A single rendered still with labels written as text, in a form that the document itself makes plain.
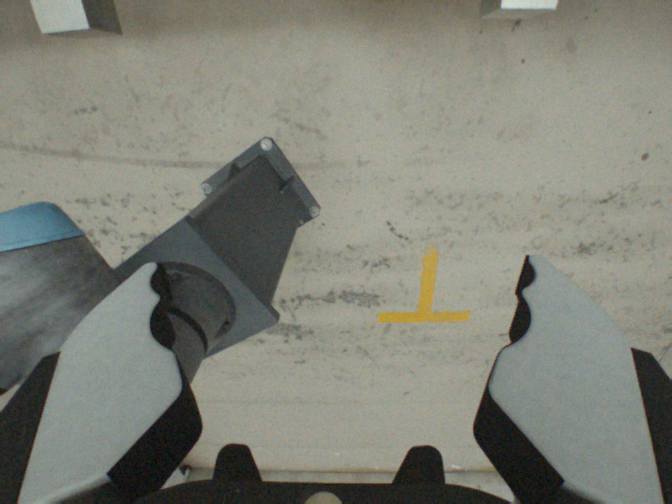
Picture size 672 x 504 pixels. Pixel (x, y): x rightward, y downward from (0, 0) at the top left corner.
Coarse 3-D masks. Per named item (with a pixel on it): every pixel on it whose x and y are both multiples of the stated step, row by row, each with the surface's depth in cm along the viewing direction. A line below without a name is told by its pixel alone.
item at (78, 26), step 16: (32, 0) 15; (48, 0) 15; (64, 0) 15; (80, 0) 15; (96, 0) 16; (112, 0) 17; (48, 16) 15; (64, 16) 15; (80, 16) 15; (96, 16) 16; (112, 16) 17; (48, 32) 16; (64, 32) 16; (80, 32) 16; (96, 32) 17; (112, 32) 17
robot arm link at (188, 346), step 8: (176, 320) 46; (176, 328) 45; (184, 328) 46; (192, 328) 47; (176, 336) 44; (184, 336) 45; (192, 336) 46; (176, 344) 43; (184, 344) 44; (192, 344) 46; (200, 344) 48; (176, 352) 43; (184, 352) 44; (192, 352) 46; (200, 352) 48; (184, 360) 43; (192, 360) 45; (200, 360) 48; (184, 368) 43; (192, 368) 45; (192, 376) 46
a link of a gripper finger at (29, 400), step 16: (48, 368) 7; (32, 384) 6; (48, 384) 6; (16, 400) 6; (32, 400) 6; (0, 416) 6; (16, 416) 6; (32, 416) 6; (0, 432) 5; (16, 432) 5; (32, 432) 5; (0, 448) 5; (16, 448) 5; (32, 448) 5; (0, 464) 5; (16, 464) 5; (0, 480) 5; (16, 480) 5; (0, 496) 4; (16, 496) 4; (80, 496) 4; (96, 496) 4; (112, 496) 5
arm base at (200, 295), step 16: (176, 272) 52; (192, 272) 52; (176, 288) 49; (192, 288) 50; (208, 288) 52; (224, 288) 55; (176, 304) 48; (192, 304) 49; (208, 304) 51; (224, 304) 54; (192, 320) 48; (208, 320) 51; (224, 320) 54; (208, 336) 51; (224, 336) 57
